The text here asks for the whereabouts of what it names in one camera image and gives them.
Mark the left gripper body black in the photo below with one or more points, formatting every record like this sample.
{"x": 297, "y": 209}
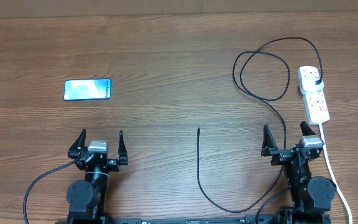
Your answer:
{"x": 110, "y": 165}

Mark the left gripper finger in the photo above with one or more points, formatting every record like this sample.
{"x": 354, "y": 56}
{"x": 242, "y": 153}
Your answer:
{"x": 79, "y": 143}
{"x": 121, "y": 147}

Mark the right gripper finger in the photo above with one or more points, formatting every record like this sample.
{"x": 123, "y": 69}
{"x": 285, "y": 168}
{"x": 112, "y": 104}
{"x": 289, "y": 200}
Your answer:
{"x": 305, "y": 129}
{"x": 268, "y": 142}

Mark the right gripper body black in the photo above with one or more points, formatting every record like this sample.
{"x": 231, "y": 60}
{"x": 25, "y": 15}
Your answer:
{"x": 281, "y": 155}

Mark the blue smartphone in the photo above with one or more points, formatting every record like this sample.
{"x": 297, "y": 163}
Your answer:
{"x": 87, "y": 89}

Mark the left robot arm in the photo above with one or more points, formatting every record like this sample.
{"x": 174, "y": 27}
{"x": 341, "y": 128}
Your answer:
{"x": 87, "y": 197}

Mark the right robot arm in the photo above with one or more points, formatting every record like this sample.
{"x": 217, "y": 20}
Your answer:
{"x": 311, "y": 196}

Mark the white charger adapter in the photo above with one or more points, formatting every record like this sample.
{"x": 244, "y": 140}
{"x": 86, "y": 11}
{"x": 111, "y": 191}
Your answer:
{"x": 309, "y": 85}

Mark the white power strip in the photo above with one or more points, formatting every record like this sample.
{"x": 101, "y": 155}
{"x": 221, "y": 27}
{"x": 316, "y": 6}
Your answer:
{"x": 315, "y": 103}

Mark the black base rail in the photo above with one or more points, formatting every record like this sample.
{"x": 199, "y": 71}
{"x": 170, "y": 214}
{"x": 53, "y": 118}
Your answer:
{"x": 248, "y": 219}

